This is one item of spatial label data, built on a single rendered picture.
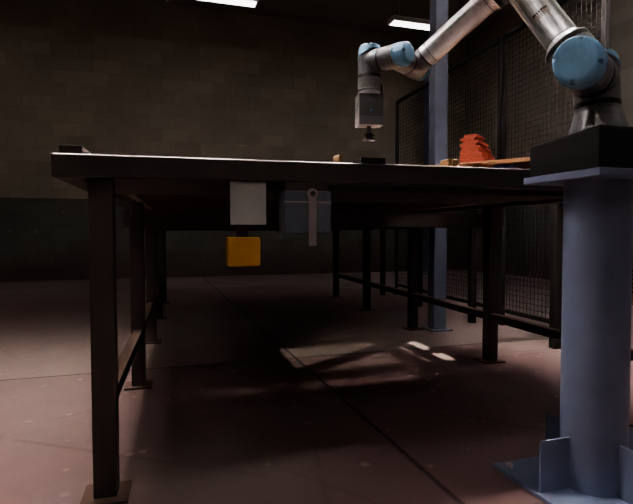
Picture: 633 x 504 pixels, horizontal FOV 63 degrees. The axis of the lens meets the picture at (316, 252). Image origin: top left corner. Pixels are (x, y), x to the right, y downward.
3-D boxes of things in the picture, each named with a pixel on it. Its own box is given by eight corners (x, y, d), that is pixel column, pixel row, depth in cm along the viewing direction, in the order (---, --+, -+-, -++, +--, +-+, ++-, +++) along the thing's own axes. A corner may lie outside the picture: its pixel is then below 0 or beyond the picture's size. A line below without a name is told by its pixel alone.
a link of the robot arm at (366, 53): (374, 39, 168) (353, 45, 174) (373, 73, 169) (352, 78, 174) (387, 45, 174) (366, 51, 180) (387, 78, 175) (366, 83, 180)
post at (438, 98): (452, 331, 375) (455, -6, 366) (431, 332, 371) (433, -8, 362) (441, 327, 391) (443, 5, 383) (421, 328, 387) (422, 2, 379)
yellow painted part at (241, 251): (260, 266, 143) (260, 180, 142) (227, 266, 141) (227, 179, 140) (256, 264, 151) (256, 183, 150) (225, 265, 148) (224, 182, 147)
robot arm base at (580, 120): (644, 132, 135) (642, 95, 135) (592, 132, 133) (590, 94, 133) (604, 146, 150) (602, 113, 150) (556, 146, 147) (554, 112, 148)
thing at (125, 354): (133, 477, 151) (129, 183, 148) (89, 482, 148) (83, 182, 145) (169, 301, 539) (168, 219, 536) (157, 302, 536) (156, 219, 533)
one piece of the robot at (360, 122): (378, 90, 182) (377, 137, 182) (353, 89, 180) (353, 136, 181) (385, 82, 172) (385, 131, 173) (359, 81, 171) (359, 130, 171)
